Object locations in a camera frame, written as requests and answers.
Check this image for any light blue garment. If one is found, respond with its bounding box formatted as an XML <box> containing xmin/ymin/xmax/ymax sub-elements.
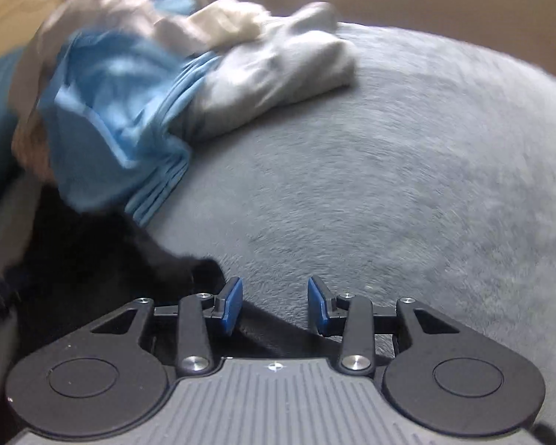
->
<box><xmin>37</xmin><ymin>0</ymin><xmax>223</xmax><ymax>228</ymax></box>

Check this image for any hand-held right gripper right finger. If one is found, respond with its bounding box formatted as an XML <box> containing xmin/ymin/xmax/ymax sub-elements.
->
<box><xmin>307</xmin><ymin>277</ymin><xmax>461</xmax><ymax>377</ymax></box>

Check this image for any black t-shirt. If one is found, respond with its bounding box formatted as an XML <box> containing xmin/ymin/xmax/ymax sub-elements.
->
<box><xmin>0</xmin><ymin>181</ymin><xmax>348</xmax><ymax>372</ymax></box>

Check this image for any cream fluffy garment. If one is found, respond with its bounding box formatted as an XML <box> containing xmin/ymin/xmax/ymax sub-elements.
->
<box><xmin>155</xmin><ymin>0</ymin><xmax>269</xmax><ymax>56</ymax></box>

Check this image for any cream carved headboard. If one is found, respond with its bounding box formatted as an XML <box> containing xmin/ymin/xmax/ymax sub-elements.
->
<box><xmin>0</xmin><ymin>0</ymin><xmax>89</xmax><ymax>70</ymax></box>

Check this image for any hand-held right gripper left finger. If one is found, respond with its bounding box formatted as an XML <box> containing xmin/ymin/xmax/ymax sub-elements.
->
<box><xmin>90</xmin><ymin>277</ymin><xmax>244</xmax><ymax>377</ymax></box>

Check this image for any light grey sweatshirt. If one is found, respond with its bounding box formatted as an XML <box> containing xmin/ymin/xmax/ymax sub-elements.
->
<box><xmin>181</xmin><ymin>2</ymin><xmax>357</xmax><ymax>142</ymax></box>

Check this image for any checked beige garment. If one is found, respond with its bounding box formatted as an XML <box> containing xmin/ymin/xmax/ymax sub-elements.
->
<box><xmin>11</xmin><ymin>116</ymin><xmax>59</xmax><ymax>181</ymax></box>

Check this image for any white shirt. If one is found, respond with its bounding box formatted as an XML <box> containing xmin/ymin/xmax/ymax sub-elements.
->
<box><xmin>11</xmin><ymin>0</ymin><xmax>168</xmax><ymax>168</ymax></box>

